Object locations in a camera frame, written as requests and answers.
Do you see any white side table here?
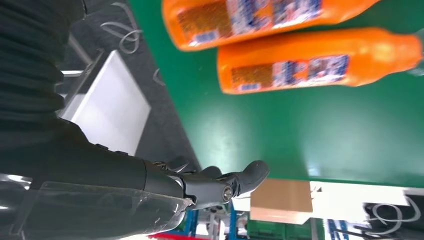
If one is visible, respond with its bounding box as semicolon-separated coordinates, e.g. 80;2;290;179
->
60;49;152;157

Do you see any red pole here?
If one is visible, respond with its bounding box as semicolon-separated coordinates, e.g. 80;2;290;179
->
149;231;214;240

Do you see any brown cardboard box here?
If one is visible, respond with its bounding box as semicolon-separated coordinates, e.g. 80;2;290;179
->
249;178;314;226

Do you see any green plastic crate stack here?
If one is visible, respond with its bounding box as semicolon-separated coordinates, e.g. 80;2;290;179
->
246;218;314;240

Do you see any black carrying case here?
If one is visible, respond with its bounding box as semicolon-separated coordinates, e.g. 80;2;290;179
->
362;202;424;240

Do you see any blue metal shelf frame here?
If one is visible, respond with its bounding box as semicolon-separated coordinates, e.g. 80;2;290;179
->
183;202;238;240

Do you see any metal table leg frame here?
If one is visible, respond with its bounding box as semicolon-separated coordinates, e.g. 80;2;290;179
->
59;33;106;100

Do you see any white floor cable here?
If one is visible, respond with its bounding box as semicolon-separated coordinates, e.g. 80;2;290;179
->
100;1;167;88

